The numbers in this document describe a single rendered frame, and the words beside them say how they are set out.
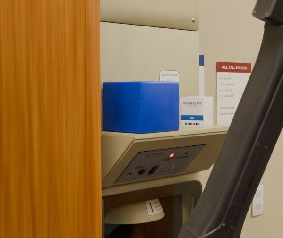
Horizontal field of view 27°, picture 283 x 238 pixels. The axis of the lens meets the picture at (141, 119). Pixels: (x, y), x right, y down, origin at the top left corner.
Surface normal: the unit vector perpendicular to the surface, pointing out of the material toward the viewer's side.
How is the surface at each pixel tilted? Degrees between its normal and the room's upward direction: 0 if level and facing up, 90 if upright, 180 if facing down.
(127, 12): 90
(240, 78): 90
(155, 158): 135
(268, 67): 73
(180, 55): 90
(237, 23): 90
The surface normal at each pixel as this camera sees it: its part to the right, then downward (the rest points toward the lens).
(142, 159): 0.52, 0.73
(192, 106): -0.47, 0.05
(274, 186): 0.72, 0.04
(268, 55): -0.89, -0.19
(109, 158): -0.69, 0.04
